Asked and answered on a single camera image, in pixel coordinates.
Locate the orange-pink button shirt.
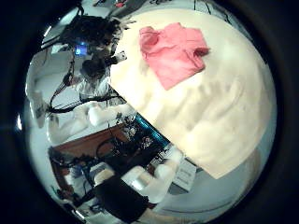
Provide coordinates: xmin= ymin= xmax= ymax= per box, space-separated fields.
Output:
xmin=138 ymin=21 xmax=210 ymax=91

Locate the blue lit computer screen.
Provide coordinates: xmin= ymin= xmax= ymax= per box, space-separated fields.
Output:
xmin=74 ymin=44 xmax=89 ymax=57

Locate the person in white shirt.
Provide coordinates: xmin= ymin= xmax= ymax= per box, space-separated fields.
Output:
xmin=74 ymin=59 xmax=114 ymax=100

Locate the brown wooden base board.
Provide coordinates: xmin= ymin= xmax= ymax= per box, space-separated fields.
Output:
xmin=50 ymin=124 xmax=132 ymax=194

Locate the black electronics stack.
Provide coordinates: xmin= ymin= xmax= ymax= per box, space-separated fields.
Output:
xmin=96 ymin=119 xmax=171 ymax=171

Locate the person in black shirt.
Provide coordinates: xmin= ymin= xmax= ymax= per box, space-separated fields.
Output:
xmin=93 ymin=167 xmax=176 ymax=224

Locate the white control box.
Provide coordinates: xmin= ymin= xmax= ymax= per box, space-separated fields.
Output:
xmin=172 ymin=158 xmax=198 ymax=192

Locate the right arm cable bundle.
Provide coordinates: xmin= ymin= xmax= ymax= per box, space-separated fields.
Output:
xmin=40 ymin=3 xmax=86 ymax=50

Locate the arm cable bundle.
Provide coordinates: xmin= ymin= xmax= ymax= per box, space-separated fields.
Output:
xmin=46 ymin=66 xmax=126 ymax=115
xmin=40 ymin=3 xmax=86 ymax=50

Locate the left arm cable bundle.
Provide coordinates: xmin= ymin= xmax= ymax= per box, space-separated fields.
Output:
xmin=46 ymin=66 xmax=126 ymax=115

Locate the blue table edge rail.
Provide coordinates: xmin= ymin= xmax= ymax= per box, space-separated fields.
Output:
xmin=134 ymin=113 xmax=171 ymax=147

